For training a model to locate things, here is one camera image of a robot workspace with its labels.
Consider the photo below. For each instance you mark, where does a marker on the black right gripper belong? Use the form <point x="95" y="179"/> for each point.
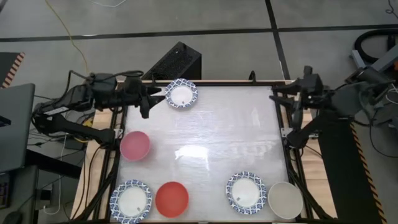
<point x="312" y="90"/>

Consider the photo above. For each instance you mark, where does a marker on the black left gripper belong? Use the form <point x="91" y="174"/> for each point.
<point x="133" y="93"/>

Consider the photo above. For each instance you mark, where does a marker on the blue patterned paper plate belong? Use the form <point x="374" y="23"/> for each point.
<point x="130" y="200"/>
<point x="246" y="193"/>
<point x="181" y="94"/>

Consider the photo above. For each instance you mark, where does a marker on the pink bowl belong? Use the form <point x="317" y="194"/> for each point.
<point x="135" y="146"/>

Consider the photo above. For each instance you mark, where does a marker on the red bowl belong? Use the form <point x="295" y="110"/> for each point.
<point x="172" y="199"/>

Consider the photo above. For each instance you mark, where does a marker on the white bowl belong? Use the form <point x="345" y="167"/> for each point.
<point x="285" y="200"/>

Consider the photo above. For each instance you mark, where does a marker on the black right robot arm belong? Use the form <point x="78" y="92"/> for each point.
<point x="345" y="102"/>

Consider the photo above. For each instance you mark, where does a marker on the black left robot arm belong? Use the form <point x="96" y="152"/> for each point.
<point x="77" y="130"/>

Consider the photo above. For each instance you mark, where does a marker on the black computer tower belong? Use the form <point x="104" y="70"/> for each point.
<point x="175" y="63"/>

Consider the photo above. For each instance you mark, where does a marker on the grey metal stand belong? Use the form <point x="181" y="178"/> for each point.
<point x="357" y="60"/>

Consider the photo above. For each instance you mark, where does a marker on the black hazard-striped floor mat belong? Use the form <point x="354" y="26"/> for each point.
<point x="345" y="180"/>
<point x="7" y="68"/>

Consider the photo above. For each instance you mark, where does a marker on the black computer desk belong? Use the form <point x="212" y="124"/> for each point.
<point x="18" y="193"/>

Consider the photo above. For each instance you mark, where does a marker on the backlit keyboard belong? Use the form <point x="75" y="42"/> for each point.
<point x="3" y="196"/>

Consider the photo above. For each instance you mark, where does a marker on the black computer mouse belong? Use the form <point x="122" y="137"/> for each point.
<point x="12" y="217"/>

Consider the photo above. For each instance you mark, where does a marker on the black frame bracket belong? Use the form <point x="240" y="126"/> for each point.
<point x="252" y="77"/>

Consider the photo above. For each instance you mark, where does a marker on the black metal table frame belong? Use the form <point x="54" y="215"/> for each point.
<point x="217" y="83"/>

